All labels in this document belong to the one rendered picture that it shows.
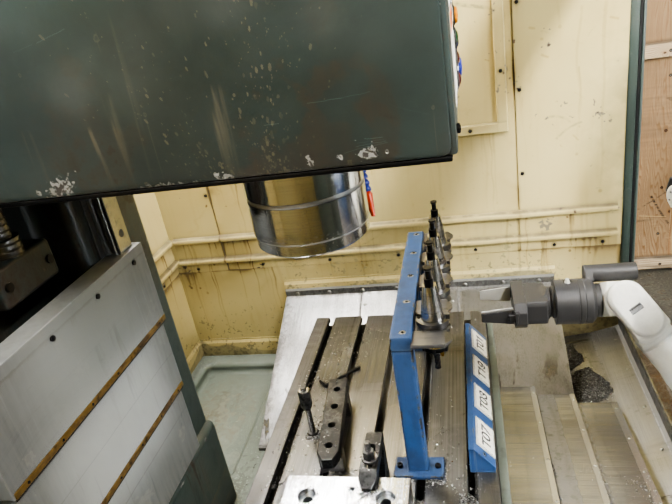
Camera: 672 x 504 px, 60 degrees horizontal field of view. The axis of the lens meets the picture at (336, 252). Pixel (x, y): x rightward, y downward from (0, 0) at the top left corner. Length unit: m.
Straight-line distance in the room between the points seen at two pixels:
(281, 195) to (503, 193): 1.21
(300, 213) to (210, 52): 0.21
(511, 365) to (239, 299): 0.96
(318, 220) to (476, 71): 1.10
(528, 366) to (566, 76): 0.82
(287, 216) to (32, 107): 0.31
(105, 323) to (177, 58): 0.58
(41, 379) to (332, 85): 0.63
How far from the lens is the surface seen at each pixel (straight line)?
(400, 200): 1.85
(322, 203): 0.72
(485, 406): 1.35
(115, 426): 1.16
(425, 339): 1.06
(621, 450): 1.59
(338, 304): 2.00
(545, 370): 1.80
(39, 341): 0.99
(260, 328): 2.19
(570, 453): 1.54
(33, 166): 0.79
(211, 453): 1.56
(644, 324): 1.20
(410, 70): 0.60
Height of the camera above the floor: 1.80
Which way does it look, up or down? 24 degrees down
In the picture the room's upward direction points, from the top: 10 degrees counter-clockwise
